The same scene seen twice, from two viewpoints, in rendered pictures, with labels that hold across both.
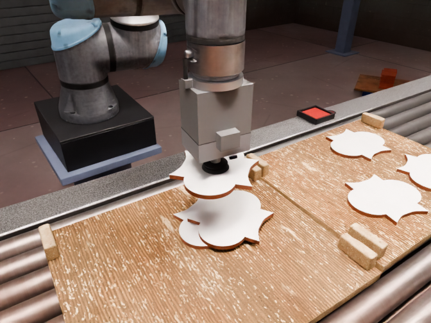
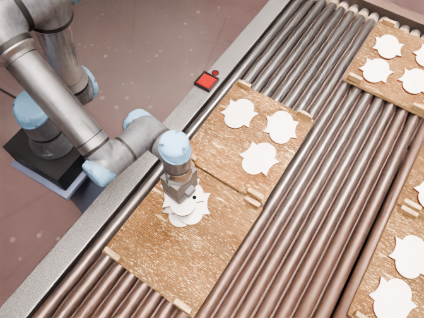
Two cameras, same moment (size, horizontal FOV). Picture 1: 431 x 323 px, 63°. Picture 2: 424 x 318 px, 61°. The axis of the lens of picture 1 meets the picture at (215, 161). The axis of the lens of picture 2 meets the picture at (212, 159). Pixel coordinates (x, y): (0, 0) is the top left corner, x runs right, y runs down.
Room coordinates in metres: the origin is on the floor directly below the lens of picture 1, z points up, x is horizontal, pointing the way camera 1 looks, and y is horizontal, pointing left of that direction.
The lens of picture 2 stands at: (0.03, 0.11, 2.08)
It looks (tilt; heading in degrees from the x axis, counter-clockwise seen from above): 62 degrees down; 334
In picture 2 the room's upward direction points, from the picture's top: 2 degrees clockwise
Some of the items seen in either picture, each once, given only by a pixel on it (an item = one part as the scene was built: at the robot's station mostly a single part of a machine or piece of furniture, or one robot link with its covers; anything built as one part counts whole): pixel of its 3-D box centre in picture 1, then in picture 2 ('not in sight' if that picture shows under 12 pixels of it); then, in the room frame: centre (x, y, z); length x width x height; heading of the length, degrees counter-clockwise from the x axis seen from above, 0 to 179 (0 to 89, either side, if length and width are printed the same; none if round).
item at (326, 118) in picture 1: (315, 114); (206, 81); (0.93, -0.29, 0.92); 0.08 x 0.08 x 0.02; 33
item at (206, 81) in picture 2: (315, 115); (206, 81); (0.93, -0.29, 0.92); 0.06 x 0.06 x 0.01; 33
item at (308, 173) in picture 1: (367, 173); (248, 137); (0.62, -0.32, 0.93); 0.41 x 0.35 x 0.02; 124
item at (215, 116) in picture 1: (217, 115); (182, 183); (0.45, 0.00, 1.14); 0.10 x 0.09 x 0.16; 27
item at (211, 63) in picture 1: (213, 57); (176, 168); (0.46, 0.00, 1.22); 0.08 x 0.08 x 0.05
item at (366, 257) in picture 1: (356, 250); (252, 202); (0.38, -0.21, 0.95); 0.06 x 0.02 x 0.03; 32
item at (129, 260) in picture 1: (201, 256); (185, 229); (0.38, 0.02, 0.93); 0.41 x 0.35 x 0.02; 122
